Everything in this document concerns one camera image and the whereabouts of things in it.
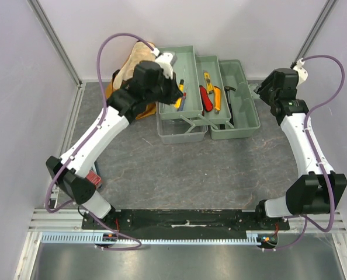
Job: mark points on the yellow utility knife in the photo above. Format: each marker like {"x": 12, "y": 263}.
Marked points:
{"x": 209, "y": 85}

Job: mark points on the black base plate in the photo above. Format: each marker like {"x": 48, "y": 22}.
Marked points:
{"x": 138, "y": 219}

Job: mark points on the blue red box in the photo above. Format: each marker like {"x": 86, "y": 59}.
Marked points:
{"x": 94, "y": 176}

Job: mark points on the blue cable duct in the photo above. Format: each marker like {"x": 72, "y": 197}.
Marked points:
{"x": 100, "y": 238}

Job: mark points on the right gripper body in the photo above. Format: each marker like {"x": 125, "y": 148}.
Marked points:
{"x": 264, "y": 91}

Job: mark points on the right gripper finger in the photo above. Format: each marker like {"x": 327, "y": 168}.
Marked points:
{"x": 268, "y": 97}
{"x": 268, "y": 85}

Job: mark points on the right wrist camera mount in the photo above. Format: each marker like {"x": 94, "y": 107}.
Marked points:
{"x": 302, "y": 72}

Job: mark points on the green toolbox with clear lid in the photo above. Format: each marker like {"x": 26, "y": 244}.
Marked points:
{"x": 190, "y": 125}

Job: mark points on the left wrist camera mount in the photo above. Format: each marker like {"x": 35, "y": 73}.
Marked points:
{"x": 165, "y": 60}

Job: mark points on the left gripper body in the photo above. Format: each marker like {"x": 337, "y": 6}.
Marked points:
{"x": 166, "y": 92}

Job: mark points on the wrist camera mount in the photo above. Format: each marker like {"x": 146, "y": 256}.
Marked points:
{"x": 302, "y": 72}
{"x": 165, "y": 60}

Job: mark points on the black hammer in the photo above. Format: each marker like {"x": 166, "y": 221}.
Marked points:
{"x": 227, "y": 90}

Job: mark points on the orange tote bag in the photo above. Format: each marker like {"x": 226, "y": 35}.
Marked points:
{"x": 122, "y": 78}

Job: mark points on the blue handled screwdriver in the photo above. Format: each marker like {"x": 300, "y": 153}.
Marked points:
{"x": 179, "y": 105}

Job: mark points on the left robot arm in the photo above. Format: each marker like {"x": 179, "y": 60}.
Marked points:
{"x": 69, "y": 171}

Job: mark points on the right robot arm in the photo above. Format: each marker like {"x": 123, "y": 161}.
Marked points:
{"x": 318, "y": 188}

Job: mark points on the orange utility knife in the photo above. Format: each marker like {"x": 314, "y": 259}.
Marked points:
{"x": 217, "y": 100}

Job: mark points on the red handled pliers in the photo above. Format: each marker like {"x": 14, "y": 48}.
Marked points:
{"x": 208, "y": 105}

